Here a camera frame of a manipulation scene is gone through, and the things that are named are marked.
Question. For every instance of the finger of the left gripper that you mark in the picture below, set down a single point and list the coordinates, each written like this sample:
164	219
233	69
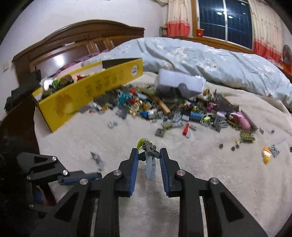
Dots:
74	177

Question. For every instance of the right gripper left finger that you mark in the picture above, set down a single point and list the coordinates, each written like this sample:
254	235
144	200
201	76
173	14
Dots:
91	208

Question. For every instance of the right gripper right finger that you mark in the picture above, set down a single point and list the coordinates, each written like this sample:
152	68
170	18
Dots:
205	200

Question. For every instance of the grey lime lego claw piece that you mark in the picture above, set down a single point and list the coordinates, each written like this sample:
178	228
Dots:
149	155

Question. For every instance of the yellow cardboard toy box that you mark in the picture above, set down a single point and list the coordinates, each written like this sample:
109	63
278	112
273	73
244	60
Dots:
90	81

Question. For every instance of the olive lattice lego piece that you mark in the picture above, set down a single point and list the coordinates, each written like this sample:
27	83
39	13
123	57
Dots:
247	136

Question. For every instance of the red lego piece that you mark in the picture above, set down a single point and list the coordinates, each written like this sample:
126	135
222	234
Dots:
186	128

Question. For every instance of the blue blocky minifigure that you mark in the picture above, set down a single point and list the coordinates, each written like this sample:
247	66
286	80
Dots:
123	98

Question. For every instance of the pink lego piece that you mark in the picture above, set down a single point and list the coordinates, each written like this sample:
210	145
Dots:
240	119

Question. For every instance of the tan long lego brick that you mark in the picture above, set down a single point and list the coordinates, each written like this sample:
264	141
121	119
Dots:
162	106

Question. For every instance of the dark wooden headboard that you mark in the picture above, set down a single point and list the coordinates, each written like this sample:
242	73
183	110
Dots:
71	42

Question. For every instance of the light blue floral quilt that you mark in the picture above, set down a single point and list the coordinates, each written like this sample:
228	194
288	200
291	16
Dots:
248	72

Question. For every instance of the red electric fan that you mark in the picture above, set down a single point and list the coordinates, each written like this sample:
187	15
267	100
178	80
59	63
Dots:
286	58

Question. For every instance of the right cream red curtain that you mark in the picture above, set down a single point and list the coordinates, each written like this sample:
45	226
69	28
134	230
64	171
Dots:
267	31

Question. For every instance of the cream red curtain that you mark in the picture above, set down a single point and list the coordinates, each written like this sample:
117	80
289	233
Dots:
267	31
179	18

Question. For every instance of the left cream red curtain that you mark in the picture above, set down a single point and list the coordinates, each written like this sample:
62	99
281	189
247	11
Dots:
179	18

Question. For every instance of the window with wooden frame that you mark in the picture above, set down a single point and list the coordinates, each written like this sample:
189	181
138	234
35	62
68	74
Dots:
225	20

